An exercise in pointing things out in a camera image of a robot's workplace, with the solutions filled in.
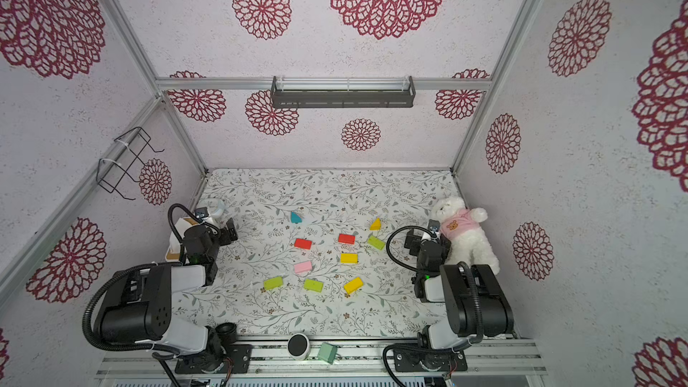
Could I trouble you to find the green block front centre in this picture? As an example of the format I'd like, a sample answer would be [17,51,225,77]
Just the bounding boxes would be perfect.
[304,279,324,293]

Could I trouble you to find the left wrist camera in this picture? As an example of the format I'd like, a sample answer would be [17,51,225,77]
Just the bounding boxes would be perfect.
[193,207,211,222]

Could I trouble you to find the green block near bear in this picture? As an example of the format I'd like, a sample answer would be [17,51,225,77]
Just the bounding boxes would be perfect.
[367,236,386,250]

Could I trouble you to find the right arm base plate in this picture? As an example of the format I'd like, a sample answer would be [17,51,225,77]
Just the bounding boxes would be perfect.
[392,346,468,374]

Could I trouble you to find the yellow triangular block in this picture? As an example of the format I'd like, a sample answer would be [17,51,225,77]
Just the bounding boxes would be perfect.
[369,218,382,231]

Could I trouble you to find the yellow rectangular block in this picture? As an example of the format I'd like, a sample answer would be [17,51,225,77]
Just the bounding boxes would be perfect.
[340,254,358,264]

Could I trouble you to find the tissue box wooden lid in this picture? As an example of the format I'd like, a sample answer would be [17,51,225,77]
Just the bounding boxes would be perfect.
[165,217,198,262]

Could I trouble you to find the black wire wall rack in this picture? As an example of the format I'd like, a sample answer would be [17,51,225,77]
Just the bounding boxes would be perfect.
[95,126,165,202]

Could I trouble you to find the green cube on rail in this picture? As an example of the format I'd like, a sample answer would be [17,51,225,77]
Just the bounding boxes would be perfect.
[317,342,338,365]

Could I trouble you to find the green block front left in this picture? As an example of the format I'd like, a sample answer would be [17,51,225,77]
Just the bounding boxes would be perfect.
[263,276,284,290]

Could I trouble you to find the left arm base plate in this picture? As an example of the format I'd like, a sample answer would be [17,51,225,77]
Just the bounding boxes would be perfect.
[174,344,253,376]

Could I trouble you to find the white teddy bear pink shirt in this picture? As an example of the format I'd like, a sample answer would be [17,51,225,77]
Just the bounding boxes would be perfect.
[430,196,500,275]

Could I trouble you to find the red block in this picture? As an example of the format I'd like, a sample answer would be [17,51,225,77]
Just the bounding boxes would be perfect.
[294,238,313,250]
[338,234,356,245]

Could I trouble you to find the black wall shelf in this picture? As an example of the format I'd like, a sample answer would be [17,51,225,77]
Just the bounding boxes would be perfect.
[270,76,417,109]

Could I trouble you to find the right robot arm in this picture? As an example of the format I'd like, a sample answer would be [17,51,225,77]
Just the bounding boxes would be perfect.
[382,226,514,386]

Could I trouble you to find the small white bowl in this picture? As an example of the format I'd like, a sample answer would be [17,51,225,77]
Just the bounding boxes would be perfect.
[198,198,226,218]

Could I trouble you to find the teal triangular block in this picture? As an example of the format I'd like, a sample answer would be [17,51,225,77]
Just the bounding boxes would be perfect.
[290,212,303,224]

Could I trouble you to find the pink block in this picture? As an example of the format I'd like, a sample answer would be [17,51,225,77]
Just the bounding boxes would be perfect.
[294,261,313,274]

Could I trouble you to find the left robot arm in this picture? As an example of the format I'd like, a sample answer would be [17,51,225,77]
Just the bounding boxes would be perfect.
[82,204,238,378]

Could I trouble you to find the yellow block front right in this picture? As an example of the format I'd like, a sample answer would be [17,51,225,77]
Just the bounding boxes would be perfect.
[344,277,364,295]

